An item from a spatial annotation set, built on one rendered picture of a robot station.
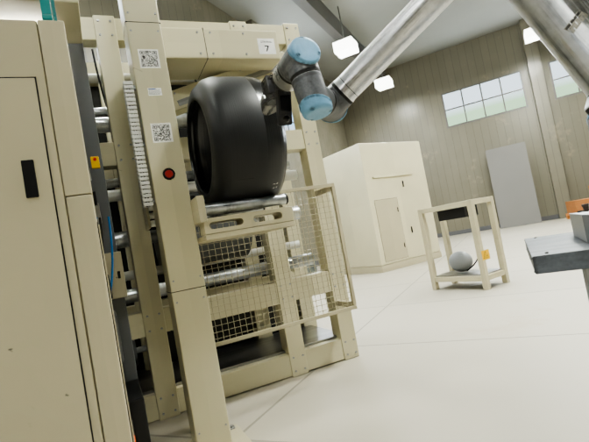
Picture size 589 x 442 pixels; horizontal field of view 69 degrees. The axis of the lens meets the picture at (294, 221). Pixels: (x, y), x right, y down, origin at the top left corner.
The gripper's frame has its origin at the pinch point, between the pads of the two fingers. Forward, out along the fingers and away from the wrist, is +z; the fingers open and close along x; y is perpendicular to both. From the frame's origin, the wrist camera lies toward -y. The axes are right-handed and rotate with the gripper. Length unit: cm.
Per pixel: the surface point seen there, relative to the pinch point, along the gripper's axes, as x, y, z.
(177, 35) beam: 14, 62, 46
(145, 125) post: 37.8, 9.9, 25.9
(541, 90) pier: -1060, 300, 584
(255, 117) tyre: 1.4, 2.6, 7.3
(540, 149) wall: -1061, 155, 639
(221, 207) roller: 16.9, -25.8, 22.4
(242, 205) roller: 8.6, -26.3, 22.5
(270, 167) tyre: -2.6, -15.2, 13.9
